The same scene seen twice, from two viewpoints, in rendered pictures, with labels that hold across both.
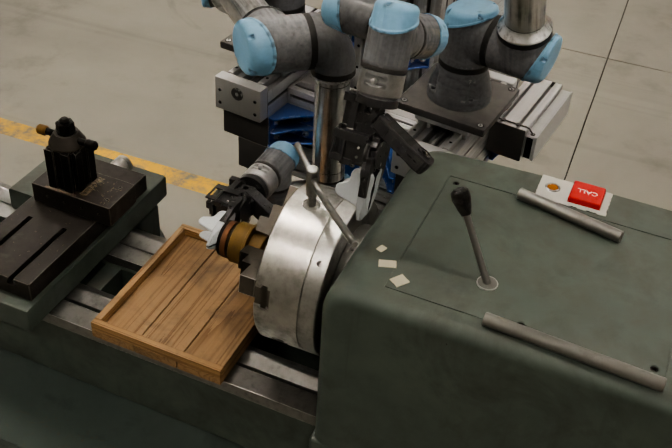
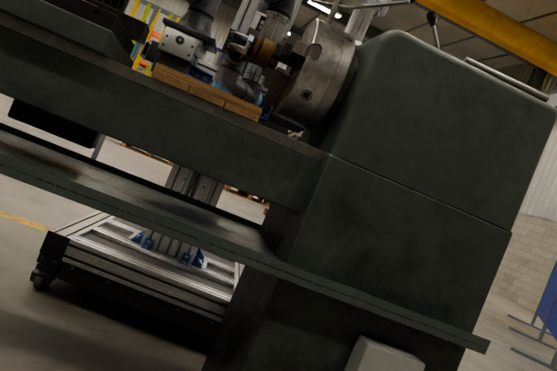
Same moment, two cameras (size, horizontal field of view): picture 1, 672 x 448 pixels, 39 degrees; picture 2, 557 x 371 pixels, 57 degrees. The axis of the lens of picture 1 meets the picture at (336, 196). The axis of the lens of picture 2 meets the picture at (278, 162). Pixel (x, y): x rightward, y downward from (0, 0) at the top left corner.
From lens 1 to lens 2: 1.75 m
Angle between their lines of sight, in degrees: 49
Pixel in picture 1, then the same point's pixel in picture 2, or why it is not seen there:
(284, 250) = (329, 30)
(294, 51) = not seen: outside the picture
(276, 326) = (317, 74)
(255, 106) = (191, 49)
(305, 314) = (343, 65)
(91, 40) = not seen: outside the picture
